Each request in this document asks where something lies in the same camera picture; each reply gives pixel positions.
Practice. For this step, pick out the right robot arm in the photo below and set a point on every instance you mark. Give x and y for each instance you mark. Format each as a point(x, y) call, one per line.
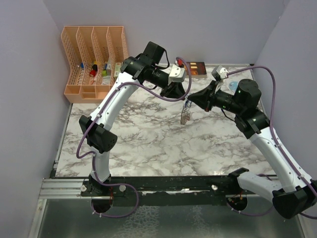
point(293, 193)

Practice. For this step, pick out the red round bottle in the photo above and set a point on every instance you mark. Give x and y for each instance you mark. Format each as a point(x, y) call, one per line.
point(93, 73)

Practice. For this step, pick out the orange plastic file organizer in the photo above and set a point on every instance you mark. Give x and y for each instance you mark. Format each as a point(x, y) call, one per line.
point(92, 48)

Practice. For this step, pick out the metal keyring holder blue handle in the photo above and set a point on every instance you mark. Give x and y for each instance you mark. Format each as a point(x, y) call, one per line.
point(185, 114)

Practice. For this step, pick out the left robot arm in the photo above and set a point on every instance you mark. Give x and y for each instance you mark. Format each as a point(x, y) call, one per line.
point(142, 71)

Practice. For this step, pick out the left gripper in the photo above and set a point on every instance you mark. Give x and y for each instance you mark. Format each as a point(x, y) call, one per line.
point(176, 90)

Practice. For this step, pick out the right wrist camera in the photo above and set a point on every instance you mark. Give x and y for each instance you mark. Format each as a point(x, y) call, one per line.
point(219, 73)

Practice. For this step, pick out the blue key tag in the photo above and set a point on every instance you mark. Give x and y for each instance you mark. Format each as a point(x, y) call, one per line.
point(188, 103)

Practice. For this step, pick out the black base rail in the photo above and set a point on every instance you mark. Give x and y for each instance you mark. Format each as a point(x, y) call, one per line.
point(149, 191)

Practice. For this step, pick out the green white box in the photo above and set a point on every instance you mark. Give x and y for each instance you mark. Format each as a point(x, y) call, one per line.
point(117, 70)

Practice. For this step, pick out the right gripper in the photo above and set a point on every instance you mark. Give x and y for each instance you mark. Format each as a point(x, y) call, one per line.
point(205, 98)

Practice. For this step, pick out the blue packaged toothbrush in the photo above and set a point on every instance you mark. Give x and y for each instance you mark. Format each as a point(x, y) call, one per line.
point(232, 85)

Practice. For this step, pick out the brown book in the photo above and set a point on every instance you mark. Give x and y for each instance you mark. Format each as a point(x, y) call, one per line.
point(197, 69)

